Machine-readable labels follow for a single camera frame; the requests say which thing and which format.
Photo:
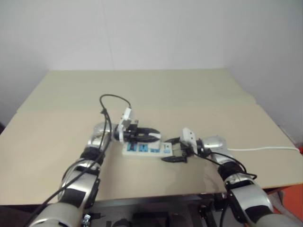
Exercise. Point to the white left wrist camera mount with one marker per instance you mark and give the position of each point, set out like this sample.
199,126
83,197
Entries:
126,117

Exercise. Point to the silver metal clamp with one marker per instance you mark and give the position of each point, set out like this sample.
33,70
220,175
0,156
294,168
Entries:
86,219

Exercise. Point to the white power strip blue sockets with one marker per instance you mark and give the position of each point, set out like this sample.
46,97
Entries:
144,154

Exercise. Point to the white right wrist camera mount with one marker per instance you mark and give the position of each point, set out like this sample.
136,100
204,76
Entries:
189,137

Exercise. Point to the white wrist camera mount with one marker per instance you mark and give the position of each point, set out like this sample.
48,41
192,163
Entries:
189,137
126,117

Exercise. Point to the white charger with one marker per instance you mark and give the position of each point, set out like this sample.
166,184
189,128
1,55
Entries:
157,136

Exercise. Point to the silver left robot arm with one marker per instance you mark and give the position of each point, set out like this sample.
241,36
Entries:
75,189

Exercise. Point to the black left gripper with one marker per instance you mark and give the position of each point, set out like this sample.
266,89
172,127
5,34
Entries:
133,135

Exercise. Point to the orange object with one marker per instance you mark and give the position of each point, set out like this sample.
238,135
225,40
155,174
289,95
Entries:
294,203

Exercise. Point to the black table frame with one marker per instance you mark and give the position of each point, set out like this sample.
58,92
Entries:
154,201

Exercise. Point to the dark rounded shape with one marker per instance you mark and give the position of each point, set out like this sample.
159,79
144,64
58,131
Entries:
122,223

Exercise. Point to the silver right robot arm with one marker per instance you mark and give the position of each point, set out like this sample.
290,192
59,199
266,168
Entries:
248,196

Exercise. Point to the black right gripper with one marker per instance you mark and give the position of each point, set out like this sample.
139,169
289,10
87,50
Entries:
187,151

